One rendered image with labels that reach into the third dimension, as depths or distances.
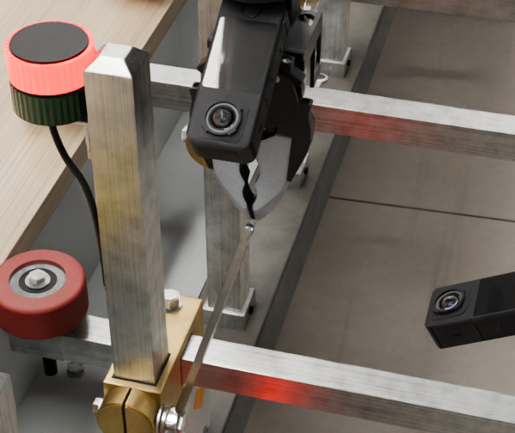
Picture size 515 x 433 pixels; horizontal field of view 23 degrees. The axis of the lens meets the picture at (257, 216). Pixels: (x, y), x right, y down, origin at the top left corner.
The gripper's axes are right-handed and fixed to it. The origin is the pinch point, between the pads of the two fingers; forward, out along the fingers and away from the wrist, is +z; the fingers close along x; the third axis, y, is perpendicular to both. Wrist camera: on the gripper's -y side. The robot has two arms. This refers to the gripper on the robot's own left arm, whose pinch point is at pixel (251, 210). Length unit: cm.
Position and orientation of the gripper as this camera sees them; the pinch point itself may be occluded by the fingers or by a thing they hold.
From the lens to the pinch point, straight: 95.6
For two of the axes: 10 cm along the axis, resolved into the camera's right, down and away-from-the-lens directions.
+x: -9.7, -1.6, 2.0
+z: 0.0, 7.8, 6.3
